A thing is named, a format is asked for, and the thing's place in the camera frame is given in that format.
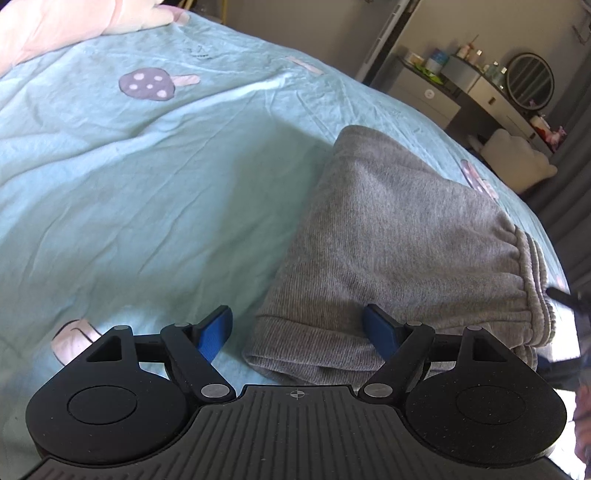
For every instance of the cream shell chair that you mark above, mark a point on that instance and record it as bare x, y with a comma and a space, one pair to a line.
512, 159

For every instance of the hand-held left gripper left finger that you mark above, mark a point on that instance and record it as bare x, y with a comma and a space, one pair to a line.
214, 332

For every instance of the small cosmetic bottle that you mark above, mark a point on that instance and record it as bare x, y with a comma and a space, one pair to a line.
463, 50

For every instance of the green tray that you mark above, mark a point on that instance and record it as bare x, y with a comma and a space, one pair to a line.
429, 74

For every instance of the red white box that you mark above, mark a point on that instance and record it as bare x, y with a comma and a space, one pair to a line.
538, 127

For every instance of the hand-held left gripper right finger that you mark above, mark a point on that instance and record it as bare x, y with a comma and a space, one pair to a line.
381, 325

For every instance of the grey white vanity desk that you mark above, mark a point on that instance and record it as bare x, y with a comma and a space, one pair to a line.
489, 101

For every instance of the pink pillow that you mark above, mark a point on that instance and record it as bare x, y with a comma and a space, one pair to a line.
55, 23

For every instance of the white tower fan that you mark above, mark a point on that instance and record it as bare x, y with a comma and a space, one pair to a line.
385, 37

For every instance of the tall cosmetic bottle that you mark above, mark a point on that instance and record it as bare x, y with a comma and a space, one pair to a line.
474, 53

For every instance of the grey curtain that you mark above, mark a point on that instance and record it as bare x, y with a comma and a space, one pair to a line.
568, 207

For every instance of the grey pants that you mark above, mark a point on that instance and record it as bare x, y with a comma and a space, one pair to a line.
392, 230

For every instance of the light blue printed bed sheet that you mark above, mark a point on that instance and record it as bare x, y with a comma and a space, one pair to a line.
138, 184

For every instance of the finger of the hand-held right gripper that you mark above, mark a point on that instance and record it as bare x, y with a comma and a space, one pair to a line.
565, 297

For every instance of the pink plush toy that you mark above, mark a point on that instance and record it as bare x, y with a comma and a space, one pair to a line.
556, 136

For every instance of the grey white nightstand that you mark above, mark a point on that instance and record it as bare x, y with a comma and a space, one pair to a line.
429, 99

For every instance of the clear teal bottle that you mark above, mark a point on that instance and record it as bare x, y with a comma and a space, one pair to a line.
498, 76

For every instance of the small white box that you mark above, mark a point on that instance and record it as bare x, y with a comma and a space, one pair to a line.
412, 59

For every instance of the round vanity mirror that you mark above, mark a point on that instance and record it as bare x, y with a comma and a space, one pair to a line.
528, 81

